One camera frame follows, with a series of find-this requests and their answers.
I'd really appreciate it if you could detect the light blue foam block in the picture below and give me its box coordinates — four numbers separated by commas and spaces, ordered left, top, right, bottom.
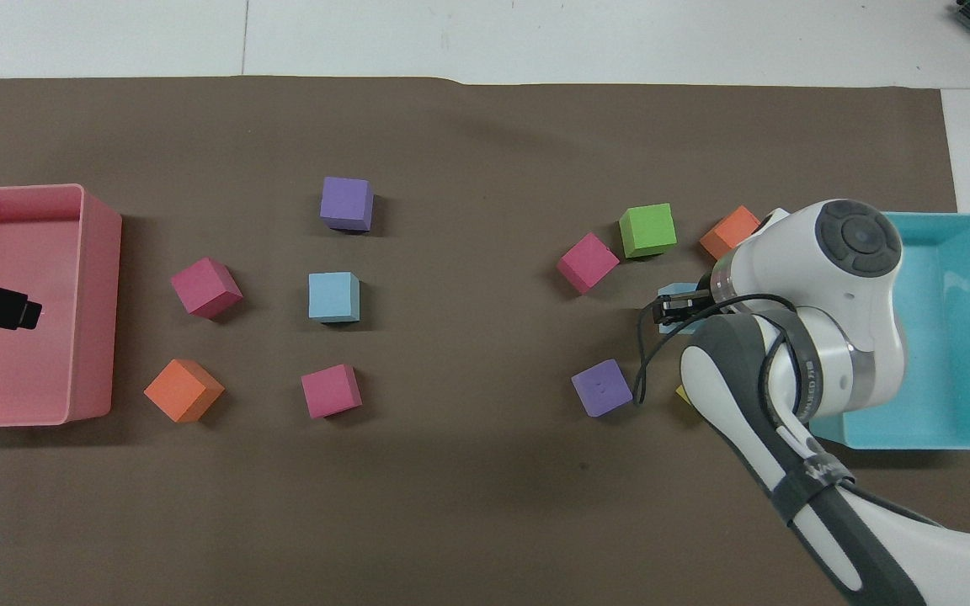
308, 271, 361, 323
658, 283, 702, 336

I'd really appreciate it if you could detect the orange foam block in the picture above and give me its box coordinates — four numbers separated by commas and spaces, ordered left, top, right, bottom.
144, 359, 226, 423
699, 205, 762, 260

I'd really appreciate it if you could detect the green foam block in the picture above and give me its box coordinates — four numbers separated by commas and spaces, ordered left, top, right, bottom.
619, 203, 678, 258

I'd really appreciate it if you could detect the magenta foam block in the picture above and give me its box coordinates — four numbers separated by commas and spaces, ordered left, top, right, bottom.
301, 364, 363, 419
170, 258, 244, 319
557, 232, 621, 295

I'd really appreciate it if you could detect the purple foam block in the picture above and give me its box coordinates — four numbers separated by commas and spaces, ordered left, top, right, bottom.
319, 176, 375, 232
571, 359, 633, 418

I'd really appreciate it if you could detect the teal plastic bin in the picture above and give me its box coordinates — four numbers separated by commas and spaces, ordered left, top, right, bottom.
809, 212, 970, 449

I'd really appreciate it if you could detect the pink plastic bin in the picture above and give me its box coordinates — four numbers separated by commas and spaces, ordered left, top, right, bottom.
0, 183, 123, 428

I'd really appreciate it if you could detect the black cable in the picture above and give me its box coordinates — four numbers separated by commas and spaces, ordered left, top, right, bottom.
632, 293, 945, 529

